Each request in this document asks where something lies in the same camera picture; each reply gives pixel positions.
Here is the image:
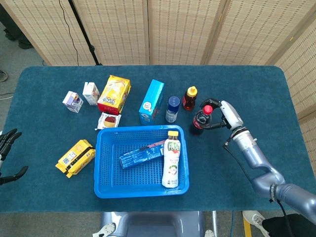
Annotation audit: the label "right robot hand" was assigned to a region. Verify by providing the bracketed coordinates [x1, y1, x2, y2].
[199, 98, 244, 131]

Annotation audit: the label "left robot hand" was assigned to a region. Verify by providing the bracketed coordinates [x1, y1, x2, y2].
[0, 128, 29, 186]

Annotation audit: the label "cola bottle red label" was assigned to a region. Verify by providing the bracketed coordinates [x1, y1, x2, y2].
[189, 105, 214, 136]

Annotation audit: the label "yellow plastic snack pack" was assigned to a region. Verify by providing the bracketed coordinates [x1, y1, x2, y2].
[55, 139, 96, 178]

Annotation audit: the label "white tea bottle yellow cap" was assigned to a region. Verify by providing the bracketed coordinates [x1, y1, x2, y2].
[161, 130, 181, 189]

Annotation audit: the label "purple white small carton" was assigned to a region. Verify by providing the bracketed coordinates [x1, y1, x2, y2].
[62, 90, 84, 114]

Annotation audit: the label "blue cookie pack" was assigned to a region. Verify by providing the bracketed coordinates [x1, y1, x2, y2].
[119, 140, 165, 169]

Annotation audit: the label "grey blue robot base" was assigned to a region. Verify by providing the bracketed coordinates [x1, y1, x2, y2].
[100, 211, 205, 237]

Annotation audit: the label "teal table cloth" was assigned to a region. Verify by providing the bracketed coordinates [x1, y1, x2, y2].
[0, 65, 316, 213]

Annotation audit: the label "red sauce bottle yellow cap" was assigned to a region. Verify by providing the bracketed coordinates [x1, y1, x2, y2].
[182, 85, 198, 111]

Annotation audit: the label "white bottle dark blue cap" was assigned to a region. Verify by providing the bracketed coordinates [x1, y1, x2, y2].
[165, 96, 181, 123]

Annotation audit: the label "light blue cookie box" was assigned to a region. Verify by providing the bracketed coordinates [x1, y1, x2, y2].
[138, 79, 165, 125]

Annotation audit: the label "white milk carton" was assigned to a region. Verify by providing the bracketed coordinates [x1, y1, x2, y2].
[82, 81, 100, 106]

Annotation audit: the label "black shoe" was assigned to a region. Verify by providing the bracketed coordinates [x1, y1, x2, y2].
[17, 39, 33, 50]
[4, 28, 18, 41]

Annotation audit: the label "small white cake packet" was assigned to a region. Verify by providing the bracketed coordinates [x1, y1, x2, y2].
[95, 112, 122, 130]

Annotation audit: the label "white sneaker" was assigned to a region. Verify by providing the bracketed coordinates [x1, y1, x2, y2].
[242, 210, 270, 237]

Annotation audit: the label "grey metal leg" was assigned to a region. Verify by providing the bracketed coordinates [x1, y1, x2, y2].
[211, 211, 219, 237]

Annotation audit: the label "blue perforated plastic basket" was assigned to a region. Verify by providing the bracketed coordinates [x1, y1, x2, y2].
[93, 124, 190, 198]

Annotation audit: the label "yellow and red cracker bag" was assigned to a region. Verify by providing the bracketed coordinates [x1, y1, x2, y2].
[97, 75, 131, 116]

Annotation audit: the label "black trousers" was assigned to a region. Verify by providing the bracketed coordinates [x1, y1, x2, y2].
[262, 214, 312, 237]

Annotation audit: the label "black tripod pole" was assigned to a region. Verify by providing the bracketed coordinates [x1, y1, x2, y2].
[68, 0, 103, 66]

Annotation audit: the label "bamboo folding screen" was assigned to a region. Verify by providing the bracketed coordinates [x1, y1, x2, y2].
[0, 0, 316, 161]

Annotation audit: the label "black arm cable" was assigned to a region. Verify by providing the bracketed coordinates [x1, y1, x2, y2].
[223, 138, 295, 237]

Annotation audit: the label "thin black hanging cable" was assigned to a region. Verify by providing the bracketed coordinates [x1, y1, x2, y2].
[58, 0, 79, 66]

